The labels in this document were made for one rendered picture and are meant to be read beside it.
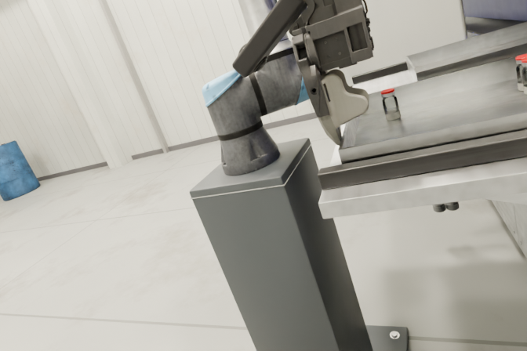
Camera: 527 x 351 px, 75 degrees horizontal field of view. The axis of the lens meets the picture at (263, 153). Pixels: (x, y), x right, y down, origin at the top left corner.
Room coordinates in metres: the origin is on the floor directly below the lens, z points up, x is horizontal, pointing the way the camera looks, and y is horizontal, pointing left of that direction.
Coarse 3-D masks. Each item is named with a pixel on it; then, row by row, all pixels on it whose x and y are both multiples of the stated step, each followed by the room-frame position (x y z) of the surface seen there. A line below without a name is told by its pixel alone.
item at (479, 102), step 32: (512, 64) 0.51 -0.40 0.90; (416, 96) 0.56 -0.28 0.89; (448, 96) 0.53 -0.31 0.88; (480, 96) 0.48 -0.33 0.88; (512, 96) 0.44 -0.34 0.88; (352, 128) 0.48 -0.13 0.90; (384, 128) 0.48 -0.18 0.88; (416, 128) 0.44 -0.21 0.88; (448, 128) 0.32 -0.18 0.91; (480, 128) 0.31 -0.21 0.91; (512, 128) 0.30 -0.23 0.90; (352, 160) 0.36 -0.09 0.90
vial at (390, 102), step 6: (384, 96) 0.51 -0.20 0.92; (390, 96) 0.51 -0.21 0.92; (384, 102) 0.51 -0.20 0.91; (390, 102) 0.51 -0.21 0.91; (396, 102) 0.51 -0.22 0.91; (384, 108) 0.52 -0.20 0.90; (390, 108) 0.51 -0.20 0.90; (396, 108) 0.51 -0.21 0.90; (390, 114) 0.51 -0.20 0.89; (396, 114) 0.51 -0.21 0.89; (390, 120) 0.51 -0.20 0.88
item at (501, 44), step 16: (496, 32) 0.79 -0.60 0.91; (512, 32) 0.78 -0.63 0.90; (448, 48) 0.83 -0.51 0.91; (464, 48) 0.82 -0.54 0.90; (480, 48) 0.81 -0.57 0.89; (496, 48) 0.76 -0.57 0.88; (512, 48) 0.57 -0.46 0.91; (416, 64) 0.86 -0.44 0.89; (432, 64) 0.82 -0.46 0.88; (448, 64) 0.61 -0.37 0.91; (464, 64) 0.60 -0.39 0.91; (480, 64) 0.59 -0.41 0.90; (416, 80) 0.65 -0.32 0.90
